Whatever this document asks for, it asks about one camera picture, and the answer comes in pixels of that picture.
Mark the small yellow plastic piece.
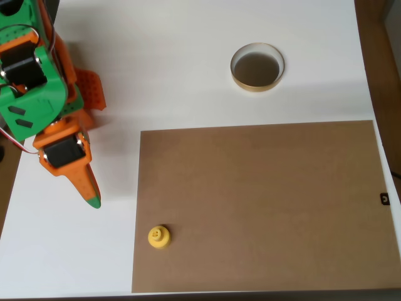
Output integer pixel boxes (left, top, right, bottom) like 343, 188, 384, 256
147, 224, 172, 251

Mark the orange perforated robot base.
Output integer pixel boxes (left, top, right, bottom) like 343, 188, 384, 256
73, 67, 108, 129

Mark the white board sheet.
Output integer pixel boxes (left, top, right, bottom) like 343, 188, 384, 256
0, 0, 401, 298

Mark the round wooden-rimmed cup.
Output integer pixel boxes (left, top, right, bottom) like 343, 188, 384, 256
230, 42, 286, 93

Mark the brown cardboard mat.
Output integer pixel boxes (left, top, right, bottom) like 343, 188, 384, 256
131, 120, 401, 294

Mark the red white servo cable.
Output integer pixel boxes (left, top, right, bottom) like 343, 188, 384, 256
0, 127, 41, 156

